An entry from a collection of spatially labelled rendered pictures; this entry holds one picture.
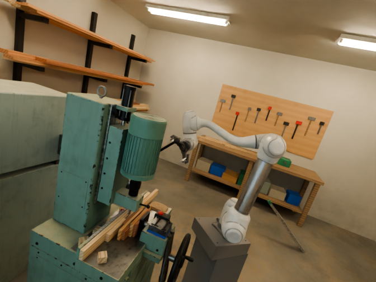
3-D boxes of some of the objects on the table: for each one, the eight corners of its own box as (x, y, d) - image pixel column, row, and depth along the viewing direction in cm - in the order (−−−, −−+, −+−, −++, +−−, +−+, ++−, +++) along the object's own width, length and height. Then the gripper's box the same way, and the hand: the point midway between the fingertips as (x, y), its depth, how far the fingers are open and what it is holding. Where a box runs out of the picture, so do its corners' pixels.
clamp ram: (149, 240, 105) (153, 225, 103) (136, 234, 107) (139, 219, 105) (156, 230, 114) (160, 216, 111) (144, 224, 115) (147, 210, 113)
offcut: (106, 262, 87) (107, 257, 86) (97, 264, 86) (98, 258, 85) (105, 256, 90) (106, 250, 89) (97, 257, 88) (98, 251, 88)
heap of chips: (164, 215, 129) (165, 211, 129) (146, 207, 132) (147, 203, 131) (169, 208, 137) (170, 205, 137) (153, 201, 140) (153, 197, 139)
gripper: (189, 163, 146) (179, 172, 126) (172, 132, 146) (160, 136, 126) (198, 159, 144) (189, 167, 123) (181, 127, 144) (169, 131, 123)
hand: (175, 151), depth 126 cm, fingers open, 13 cm apart
